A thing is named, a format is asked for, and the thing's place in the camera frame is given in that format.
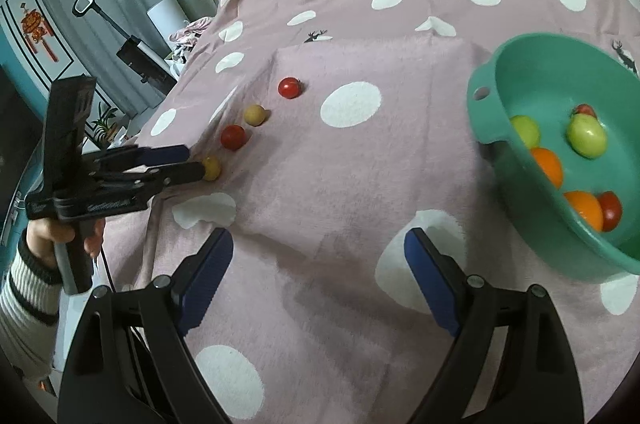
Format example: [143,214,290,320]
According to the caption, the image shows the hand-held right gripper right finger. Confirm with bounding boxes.
[404,228,586,424]

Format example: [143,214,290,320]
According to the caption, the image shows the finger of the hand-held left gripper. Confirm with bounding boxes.
[95,161,206,197]
[87,145,191,169]

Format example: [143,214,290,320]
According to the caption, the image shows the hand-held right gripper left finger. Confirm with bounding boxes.
[57,228,235,424]

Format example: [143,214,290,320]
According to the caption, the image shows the green plastic bowl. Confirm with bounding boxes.
[466,32,640,282]

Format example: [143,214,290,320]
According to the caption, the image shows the orange mandarin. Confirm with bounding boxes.
[530,147,564,189]
[564,190,604,232]

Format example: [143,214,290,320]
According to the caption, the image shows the black stick vacuum cleaner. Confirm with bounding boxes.
[72,0,180,97]

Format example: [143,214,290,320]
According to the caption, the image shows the green potted plant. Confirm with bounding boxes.
[90,101,126,142]

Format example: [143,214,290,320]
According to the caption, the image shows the person's left hand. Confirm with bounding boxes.
[25,219,106,269]

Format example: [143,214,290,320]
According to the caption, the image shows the green round fruit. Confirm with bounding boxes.
[510,115,541,149]
[566,114,608,159]

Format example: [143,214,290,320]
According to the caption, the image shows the white cylindrical appliance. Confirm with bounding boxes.
[146,0,188,39]

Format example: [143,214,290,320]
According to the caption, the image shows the crumpled cloth pile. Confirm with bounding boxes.
[167,16,213,64]

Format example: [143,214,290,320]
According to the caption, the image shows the red knot wall ornament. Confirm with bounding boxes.
[19,2,58,63]

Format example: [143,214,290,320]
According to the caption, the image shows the pink polka-dot blanket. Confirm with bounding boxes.
[55,0,640,424]

